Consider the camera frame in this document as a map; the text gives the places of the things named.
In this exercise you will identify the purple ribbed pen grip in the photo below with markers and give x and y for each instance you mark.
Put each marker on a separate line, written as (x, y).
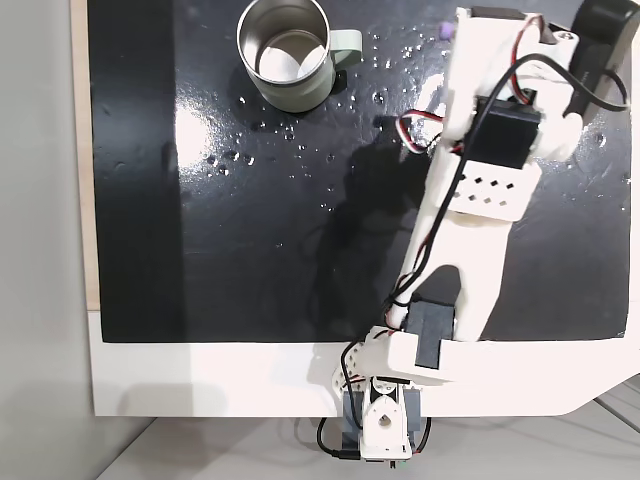
(446, 31)

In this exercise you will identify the pale green steel mug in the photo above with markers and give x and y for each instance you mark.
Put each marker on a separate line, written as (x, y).
(300, 95)

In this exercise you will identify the black table mat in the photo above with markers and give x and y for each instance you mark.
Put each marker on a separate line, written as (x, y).
(225, 250)

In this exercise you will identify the black camera box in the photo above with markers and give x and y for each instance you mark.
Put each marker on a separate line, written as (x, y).
(605, 30)

